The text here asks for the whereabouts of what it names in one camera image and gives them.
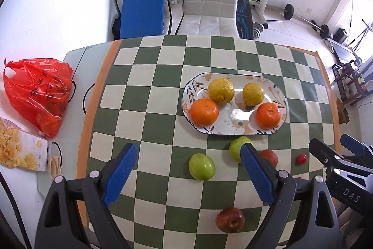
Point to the red plastic bag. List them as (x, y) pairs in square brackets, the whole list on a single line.
[(35, 91)]

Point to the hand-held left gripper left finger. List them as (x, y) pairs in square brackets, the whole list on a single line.
[(121, 173)]

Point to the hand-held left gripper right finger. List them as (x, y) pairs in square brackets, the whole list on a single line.
[(256, 176)]

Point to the large orange tangerine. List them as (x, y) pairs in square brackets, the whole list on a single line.
[(204, 112)]

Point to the beige paper packet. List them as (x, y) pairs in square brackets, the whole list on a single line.
[(55, 167)]

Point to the black bag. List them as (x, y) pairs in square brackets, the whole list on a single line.
[(116, 28)]

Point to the green checkered tablecloth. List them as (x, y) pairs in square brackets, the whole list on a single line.
[(163, 91)]

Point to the red apple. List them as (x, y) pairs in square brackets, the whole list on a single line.
[(230, 219)]

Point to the cereal box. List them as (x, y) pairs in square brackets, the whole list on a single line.
[(23, 149)]

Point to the floral oval plate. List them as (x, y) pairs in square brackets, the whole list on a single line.
[(239, 116)]

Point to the small yellow citrus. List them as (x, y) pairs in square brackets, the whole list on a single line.
[(253, 93)]

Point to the blue board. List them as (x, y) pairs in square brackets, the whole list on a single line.
[(142, 4)]

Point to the floor barbell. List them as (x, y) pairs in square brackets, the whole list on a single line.
[(288, 11)]

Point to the black mat with blue lines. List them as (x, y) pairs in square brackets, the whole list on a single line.
[(244, 18)]

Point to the small orange tangerine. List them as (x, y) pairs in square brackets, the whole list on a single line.
[(268, 115)]

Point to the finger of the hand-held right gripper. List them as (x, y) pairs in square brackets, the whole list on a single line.
[(325, 151), (352, 144)]

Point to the large yellow citrus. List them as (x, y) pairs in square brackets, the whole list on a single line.
[(221, 90)]

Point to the dumbbell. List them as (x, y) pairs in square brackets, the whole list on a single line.
[(259, 28)]

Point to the dark wooden shelf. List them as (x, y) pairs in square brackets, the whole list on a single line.
[(346, 77)]

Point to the black monitor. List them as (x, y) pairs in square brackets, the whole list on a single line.
[(345, 53)]

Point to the green apple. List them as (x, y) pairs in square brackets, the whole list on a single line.
[(235, 148), (201, 166)]

